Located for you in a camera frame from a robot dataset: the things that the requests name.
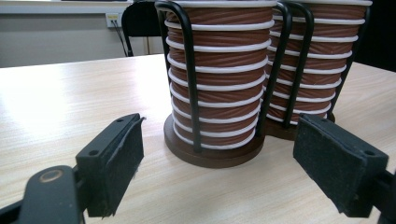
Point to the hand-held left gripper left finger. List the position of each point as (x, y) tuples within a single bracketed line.
[(106, 161)]

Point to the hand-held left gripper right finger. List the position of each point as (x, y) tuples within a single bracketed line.
[(336, 161)]

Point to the stack of brown paper cups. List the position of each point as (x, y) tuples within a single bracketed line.
[(323, 46), (224, 59)]

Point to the dark panel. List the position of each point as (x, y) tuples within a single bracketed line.
[(378, 31)]

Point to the black office chair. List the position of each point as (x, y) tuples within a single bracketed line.
[(140, 18)]

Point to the light office desk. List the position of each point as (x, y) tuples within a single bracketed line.
[(62, 6)]

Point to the white wall socket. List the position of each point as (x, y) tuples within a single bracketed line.
[(112, 17)]

